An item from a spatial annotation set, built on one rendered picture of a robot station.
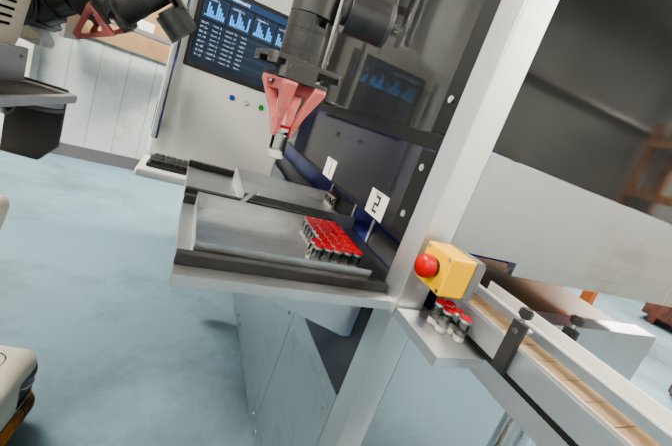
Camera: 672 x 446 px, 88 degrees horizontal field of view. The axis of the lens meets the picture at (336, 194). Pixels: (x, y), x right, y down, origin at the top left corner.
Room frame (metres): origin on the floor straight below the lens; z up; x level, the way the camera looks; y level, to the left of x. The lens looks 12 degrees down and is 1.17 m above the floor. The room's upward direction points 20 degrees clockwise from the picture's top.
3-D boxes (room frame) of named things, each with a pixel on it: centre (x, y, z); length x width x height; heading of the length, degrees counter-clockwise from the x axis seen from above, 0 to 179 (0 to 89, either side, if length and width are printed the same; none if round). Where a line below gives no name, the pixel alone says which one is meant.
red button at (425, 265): (0.57, -0.19, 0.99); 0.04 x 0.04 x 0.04; 25
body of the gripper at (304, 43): (0.48, 0.10, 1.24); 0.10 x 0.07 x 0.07; 130
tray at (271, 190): (1.07, 0.13, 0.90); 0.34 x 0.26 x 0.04; 115
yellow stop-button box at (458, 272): (0.59, -0.23, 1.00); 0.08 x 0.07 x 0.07; 115
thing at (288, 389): (1.77, -0.19, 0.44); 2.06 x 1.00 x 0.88; 25
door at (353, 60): (1.29, 0.12, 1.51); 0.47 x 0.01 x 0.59; 25
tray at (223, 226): (0.71, 0.09, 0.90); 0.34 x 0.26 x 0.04; 115
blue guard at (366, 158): (1.56, 0.25, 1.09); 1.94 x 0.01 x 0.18; 25
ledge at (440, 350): (0.59, -0.27, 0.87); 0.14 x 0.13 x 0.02; 115
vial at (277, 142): (0.48, 0.10, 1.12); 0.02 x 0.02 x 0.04
